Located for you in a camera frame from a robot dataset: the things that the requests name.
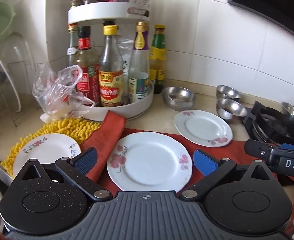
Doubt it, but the large white pink-flower plate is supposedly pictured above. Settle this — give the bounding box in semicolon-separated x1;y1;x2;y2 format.
107;131;193;192

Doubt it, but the red cloth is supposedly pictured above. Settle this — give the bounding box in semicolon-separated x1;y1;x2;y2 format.
81;110;294;188

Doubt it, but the yellow chenille mat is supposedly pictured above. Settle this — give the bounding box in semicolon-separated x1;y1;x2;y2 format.
1;118;102;178

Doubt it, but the red-label soy sauce bottle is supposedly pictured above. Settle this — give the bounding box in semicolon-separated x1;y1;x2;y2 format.
74;26;101;107

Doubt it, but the white two-tier spice rack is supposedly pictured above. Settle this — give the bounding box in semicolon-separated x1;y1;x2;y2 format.
67;1;155;122

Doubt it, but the wide shallow steel bowl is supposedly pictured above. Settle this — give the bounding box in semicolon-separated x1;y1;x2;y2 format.
162;87;197;112

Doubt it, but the purple-label gold-cap bottle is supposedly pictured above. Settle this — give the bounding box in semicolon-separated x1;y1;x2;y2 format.
128;22;150;103

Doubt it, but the black gas stove burner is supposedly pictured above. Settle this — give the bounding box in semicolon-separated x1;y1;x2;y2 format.
242;101;294;147

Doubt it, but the yellow-cap vinegar bottle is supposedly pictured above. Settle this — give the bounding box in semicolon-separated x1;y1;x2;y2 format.
99;25;124;107

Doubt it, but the clear dome lid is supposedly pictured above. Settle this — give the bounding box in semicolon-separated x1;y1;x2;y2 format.
0;31;37;95

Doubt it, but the clear plastic bag red print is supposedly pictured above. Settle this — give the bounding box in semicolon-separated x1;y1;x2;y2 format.
32;64;95;122

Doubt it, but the small white pink-flower plate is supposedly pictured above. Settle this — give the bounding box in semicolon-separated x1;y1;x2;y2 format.
174;109;233;147

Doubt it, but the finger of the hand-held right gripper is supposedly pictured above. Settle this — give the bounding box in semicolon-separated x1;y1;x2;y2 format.
278;143;294;153
244;139;277;162

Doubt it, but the clear bottle with white tag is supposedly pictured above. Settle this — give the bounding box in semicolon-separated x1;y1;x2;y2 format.
67;23;79;68

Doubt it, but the small white multicolour-flower plate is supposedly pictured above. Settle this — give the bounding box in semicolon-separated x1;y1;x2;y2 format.
13;133;82;178

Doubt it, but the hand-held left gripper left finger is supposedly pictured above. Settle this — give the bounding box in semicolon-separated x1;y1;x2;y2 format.
21;147;113;202

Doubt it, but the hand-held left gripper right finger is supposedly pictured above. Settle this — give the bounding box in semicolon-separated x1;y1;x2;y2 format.
179;149;272;202

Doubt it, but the green-yellow label sauce bottle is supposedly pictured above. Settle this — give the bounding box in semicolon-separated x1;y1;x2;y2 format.
149;24;167;94

